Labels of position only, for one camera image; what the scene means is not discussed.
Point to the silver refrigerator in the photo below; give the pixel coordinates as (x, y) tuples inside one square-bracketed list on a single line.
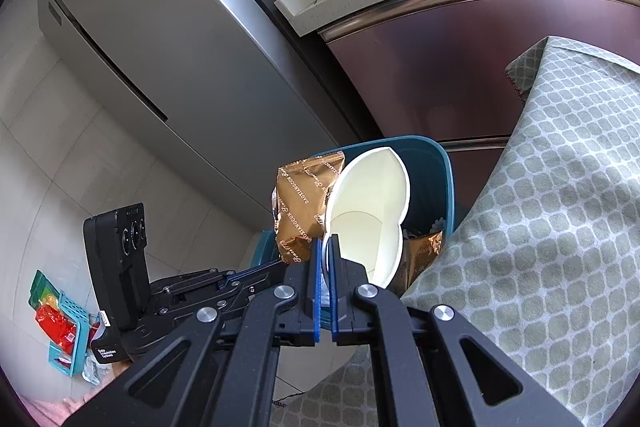
[(175, 32)]

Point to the teal plastic basket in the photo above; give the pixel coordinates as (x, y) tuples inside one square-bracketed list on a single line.
[(75, 309)]

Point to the teal trash bin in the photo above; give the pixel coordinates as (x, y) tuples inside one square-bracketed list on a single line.
[(430, 172)]

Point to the red snack packet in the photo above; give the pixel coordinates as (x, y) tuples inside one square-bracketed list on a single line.
[(57, 327)]

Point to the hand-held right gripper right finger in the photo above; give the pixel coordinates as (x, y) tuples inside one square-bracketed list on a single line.
[(334, 302)]

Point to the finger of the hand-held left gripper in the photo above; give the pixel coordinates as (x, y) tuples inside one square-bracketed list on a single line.
[(220, 302), (200, 282)]

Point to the kitchen counter with purple cabinets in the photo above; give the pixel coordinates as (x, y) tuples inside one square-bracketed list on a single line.
[(440, 72)]

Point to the green lattice tablecloth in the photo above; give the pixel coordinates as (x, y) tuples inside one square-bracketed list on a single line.
[(525, 232)]

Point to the large gold snack wrapper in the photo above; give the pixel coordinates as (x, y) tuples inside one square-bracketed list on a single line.
[(422, 257)]

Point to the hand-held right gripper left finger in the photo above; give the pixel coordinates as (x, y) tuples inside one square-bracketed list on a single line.
[(317, 302)]

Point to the dotted paper cup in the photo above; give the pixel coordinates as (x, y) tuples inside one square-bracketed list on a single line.
[(370, 202)]

